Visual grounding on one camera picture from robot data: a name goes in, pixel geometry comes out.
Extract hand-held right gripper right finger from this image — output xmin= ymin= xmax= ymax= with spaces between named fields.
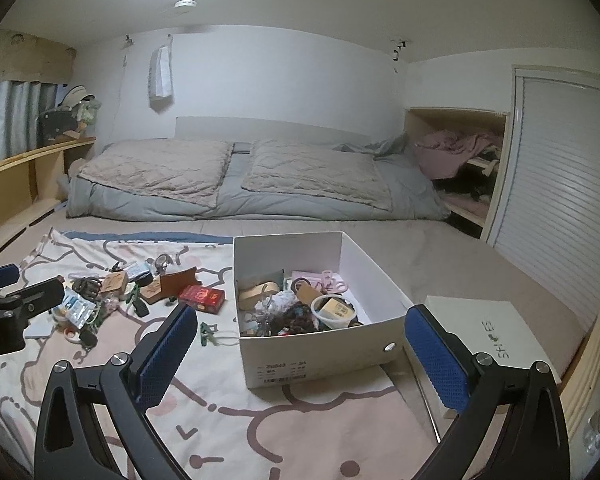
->
xmin=404 ymin=303 xmax=572 ymax=480

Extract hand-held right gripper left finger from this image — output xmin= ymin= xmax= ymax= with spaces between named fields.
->
xmin=34 ymin=303 xmax=199 ymax=480

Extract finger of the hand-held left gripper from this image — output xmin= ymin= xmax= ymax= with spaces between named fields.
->
xmin=0 ymin=274 xmax=65 ymax=322
xmin=0 ymin=264 xmax=20 ymax=295

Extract yellow white small box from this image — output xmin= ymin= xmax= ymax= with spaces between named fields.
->
xmin=322 ymin=298 xmax=354 ymax=319

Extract white shoe box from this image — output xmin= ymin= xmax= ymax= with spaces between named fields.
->
xmin=232 ymin=231 xmax=415 ymax=390

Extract white flat card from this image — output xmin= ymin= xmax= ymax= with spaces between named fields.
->
xmin=24 ymin=319 xmax=57 ymax=342

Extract small blue white sachet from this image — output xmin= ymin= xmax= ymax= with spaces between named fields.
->
xmin=59 ymin=292 xmax=99 ymax=324

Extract dark brown scrunchie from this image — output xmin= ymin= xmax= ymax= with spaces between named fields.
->
xmin=69 ymin=274 xmax=104 ymax=297

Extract metal back scratcher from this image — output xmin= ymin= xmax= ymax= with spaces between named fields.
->
xmin=404 ymin=349 xmax=444 ymax=442

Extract white shoe box lid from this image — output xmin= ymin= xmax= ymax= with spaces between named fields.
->
xmin=423 ymin=295 xmax=564 ymax=419

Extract dark red box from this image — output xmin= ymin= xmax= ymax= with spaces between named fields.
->
xmin=178 ymin=284 xmax=228 ymax=312

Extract brown leather case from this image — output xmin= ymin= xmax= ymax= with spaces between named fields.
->
xmin=159 ymin=267 xmax=200 ymax=297

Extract beige bed mattress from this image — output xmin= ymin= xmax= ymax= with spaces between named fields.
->
xmin=0 ymin=209 xmax=600 ymax=480

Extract wooden side shelf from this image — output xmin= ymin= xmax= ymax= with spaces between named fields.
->
xmin=0 ymin=137 xmax=97 ymax=257

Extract oval wooden box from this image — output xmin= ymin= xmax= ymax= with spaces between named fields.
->
xmin=237 ymin=282 xmax=282 ymax=317

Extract pink scissors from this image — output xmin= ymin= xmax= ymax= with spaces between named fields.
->
xmin=317 ymin=268 xmax=349 ymax=294

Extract pink white printed blanket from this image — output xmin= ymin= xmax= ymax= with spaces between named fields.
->
xmin=0 ymin=227 xmax=462 ymax=480

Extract grey curtain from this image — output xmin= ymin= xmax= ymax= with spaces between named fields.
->
xmin=0 ymin=82 xmax=59 ymax=167

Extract black bag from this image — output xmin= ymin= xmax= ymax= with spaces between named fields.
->
xmin=38 ymin=108 xmax=82 ymax=149

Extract beige fuzzy pillow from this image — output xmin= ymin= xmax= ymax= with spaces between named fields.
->
xmin=78 ymin=138 xmax=235 ymax=210
xmin=241 ymin=140 xmax=394 ymax=212

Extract dark clothes pile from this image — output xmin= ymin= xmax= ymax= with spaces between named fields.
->
xmin=437 ymin=174 xmax=497 ymax=207

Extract green plush toy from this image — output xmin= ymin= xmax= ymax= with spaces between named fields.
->
xmin=77 ymin=99 xmax=103 ymax=136

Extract white hat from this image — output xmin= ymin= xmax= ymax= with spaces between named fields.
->
xmin=62 ymin=84 xmax=97 ymax=109

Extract grey duvet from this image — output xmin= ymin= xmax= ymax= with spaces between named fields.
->
xmin=65 ymin=141 xmax=452 ymax=222

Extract pink clothes pile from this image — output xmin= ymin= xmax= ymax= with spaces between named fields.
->
xmin=413 ymin=129 xmax=504 ymax=182

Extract white slatted closet door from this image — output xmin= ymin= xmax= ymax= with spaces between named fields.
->
xmin=482 ymin=64 xmax=600 ymax=332

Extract wooden curtain valance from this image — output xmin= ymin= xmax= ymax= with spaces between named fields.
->
xmin=0 ymin=29 xmax=77 ymax=87

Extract wooden closet niche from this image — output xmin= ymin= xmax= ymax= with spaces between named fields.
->
xmin=404 ymin=107 xmax=509 ymax=239

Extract white plastic ring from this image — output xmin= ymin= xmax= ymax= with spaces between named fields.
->
xmin=312 ymin=294 xmax=359 ymax=324

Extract wooden bed frame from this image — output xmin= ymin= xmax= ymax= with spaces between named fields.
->
xmin=559 ymin=289 xmax=600 ymax=457

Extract white hanging wall pouch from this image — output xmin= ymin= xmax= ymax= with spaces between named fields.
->
xmin=148 ymin=44 xmax=175 ymax=110

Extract wall hook with cable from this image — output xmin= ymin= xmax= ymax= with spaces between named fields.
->
xmin=389 ymin=37 xmax=412 ymax=74

